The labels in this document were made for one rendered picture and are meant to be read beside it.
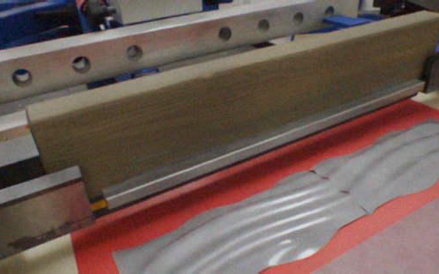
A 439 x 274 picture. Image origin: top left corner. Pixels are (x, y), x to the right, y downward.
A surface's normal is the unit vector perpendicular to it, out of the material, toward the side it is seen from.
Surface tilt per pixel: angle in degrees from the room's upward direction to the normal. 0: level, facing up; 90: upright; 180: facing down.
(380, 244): 0
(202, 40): 90
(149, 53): 90
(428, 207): 0
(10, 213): 90
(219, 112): 90
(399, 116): 0
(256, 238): 33
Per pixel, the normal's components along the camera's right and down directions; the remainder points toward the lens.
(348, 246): -0.06, -0.86
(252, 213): 0.15, -0.48
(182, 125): 0.49, 0.43
